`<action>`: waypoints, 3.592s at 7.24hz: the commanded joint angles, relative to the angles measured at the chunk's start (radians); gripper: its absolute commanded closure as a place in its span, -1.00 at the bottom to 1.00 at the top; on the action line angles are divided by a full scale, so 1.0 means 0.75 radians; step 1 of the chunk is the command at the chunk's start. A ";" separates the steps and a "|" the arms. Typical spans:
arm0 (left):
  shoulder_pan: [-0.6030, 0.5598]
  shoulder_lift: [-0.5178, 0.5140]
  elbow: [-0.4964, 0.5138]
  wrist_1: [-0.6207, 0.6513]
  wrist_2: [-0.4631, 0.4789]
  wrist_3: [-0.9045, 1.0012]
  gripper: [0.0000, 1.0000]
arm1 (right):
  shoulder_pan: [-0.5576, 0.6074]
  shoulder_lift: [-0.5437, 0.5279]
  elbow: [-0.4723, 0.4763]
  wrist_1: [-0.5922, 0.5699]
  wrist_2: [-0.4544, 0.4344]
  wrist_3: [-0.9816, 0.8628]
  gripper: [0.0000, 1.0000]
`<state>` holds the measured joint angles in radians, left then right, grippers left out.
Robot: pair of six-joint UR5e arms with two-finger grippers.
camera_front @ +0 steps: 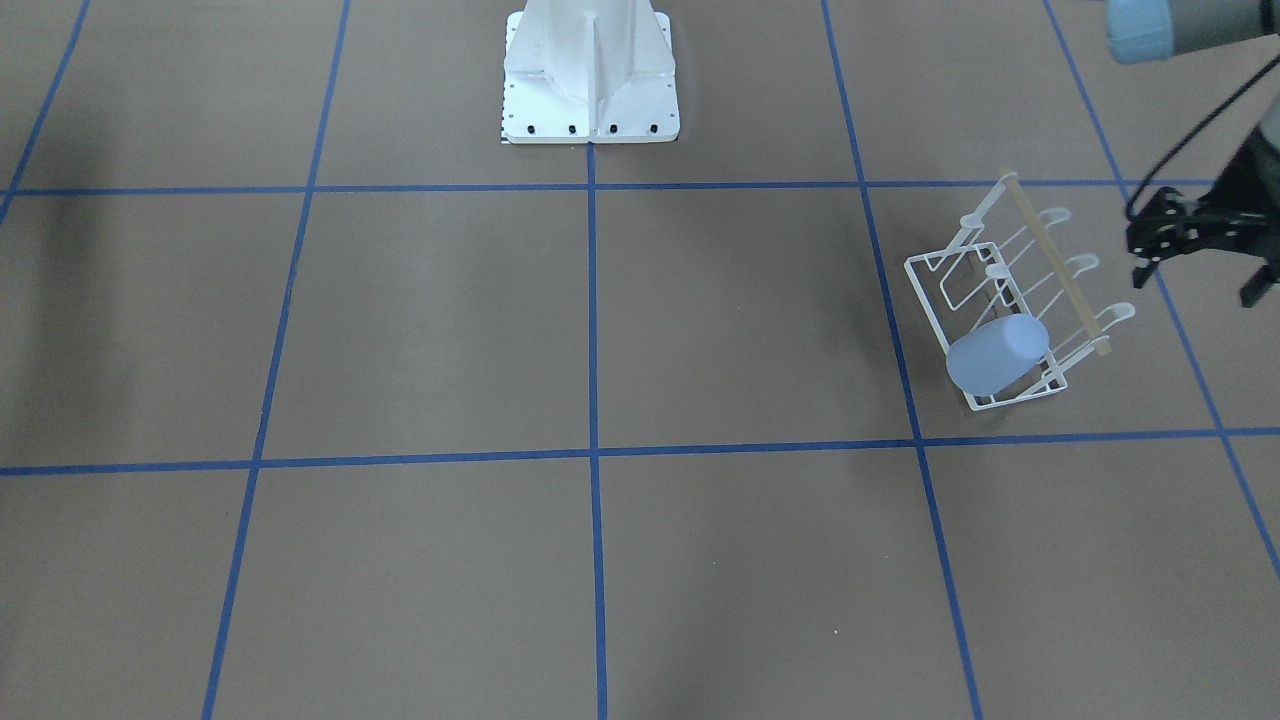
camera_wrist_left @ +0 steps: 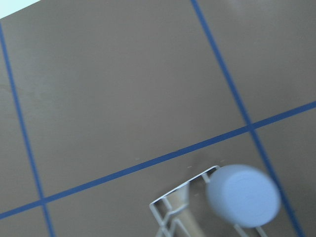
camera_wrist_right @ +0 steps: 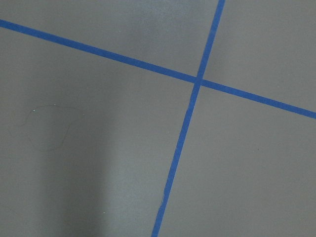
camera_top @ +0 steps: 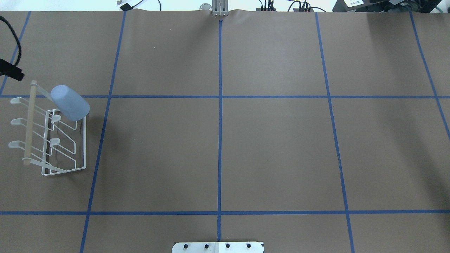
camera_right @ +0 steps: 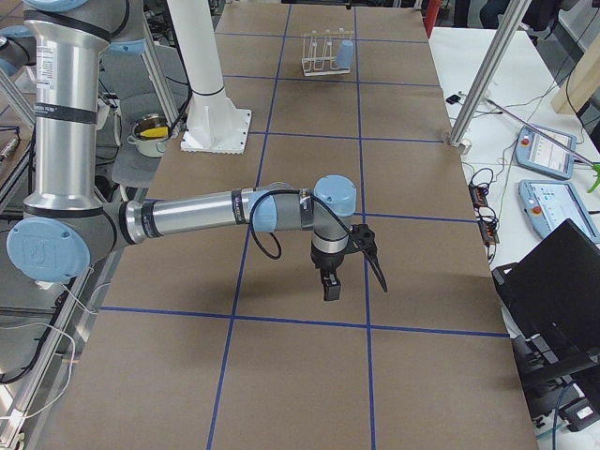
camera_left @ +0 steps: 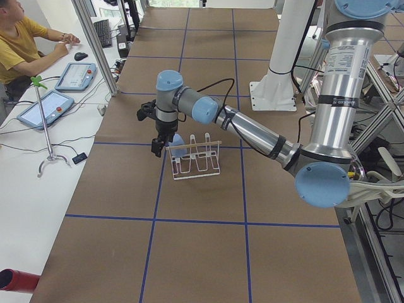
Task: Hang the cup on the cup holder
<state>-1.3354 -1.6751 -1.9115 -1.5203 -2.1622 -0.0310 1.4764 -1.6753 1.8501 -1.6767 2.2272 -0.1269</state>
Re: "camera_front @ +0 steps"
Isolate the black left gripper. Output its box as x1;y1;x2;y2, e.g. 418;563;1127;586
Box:
1126;129;1279;307

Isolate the light blue plastic cup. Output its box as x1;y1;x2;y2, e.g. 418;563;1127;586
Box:
946;313;1050;396

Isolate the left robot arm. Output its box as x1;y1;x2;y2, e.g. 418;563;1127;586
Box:
1105;1;1279;307

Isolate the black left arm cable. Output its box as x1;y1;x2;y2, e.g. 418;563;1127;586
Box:
1124;50;1280;222

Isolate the white wire cup holder rack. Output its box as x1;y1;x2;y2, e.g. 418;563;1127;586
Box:
902;167;1137;413

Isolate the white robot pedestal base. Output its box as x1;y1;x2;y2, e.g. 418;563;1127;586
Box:
500;1;681;145

